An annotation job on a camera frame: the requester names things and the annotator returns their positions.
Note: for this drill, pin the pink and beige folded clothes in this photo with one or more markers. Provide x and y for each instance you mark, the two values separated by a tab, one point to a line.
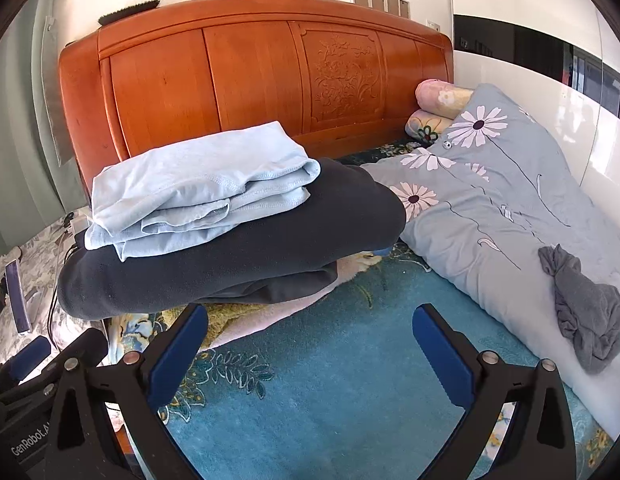
227	322

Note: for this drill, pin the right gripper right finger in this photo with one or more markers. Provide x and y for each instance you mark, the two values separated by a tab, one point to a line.
538	443

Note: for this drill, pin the pink floral pillow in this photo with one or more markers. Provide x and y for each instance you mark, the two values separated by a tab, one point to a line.
441	98

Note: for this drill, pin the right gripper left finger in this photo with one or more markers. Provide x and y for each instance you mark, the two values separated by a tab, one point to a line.
81	442

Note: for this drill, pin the dark navy folded garment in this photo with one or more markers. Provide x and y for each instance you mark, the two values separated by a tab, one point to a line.
267	261

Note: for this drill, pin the grey crumpled garment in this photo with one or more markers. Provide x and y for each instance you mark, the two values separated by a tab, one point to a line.
588	313

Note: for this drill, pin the teal floral bed blanket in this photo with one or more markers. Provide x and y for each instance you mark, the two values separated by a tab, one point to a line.
340	389

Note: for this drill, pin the grey floral bedside cloth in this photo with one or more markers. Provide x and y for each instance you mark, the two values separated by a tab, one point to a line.
39	262

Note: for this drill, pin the light blue daisy quilt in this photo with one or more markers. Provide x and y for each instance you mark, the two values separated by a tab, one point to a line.
482	202

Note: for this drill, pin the black brush on headboard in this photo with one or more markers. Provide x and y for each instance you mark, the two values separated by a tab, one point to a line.
128	11

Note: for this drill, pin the light blue printed t-shirt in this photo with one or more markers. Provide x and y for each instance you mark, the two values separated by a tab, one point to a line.
188	193

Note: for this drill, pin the orange wooden headboard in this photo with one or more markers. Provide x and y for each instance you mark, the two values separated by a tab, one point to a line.
339	78

